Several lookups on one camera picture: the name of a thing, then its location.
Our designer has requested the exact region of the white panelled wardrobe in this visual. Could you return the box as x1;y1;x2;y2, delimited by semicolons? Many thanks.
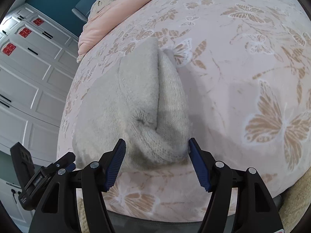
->
0;3;80;231

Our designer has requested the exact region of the pink folded blanket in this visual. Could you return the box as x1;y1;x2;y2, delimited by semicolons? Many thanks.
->
76;0;151;63

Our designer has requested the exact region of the cream plush pillow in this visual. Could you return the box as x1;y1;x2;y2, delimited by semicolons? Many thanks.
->
87;0;116;20

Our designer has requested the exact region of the beige knitted sweater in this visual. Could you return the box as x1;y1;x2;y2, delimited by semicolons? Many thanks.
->
72;37;190;170

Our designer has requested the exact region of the pink butterfly bedspread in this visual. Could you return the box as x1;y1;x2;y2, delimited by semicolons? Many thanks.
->
57;0;310;230

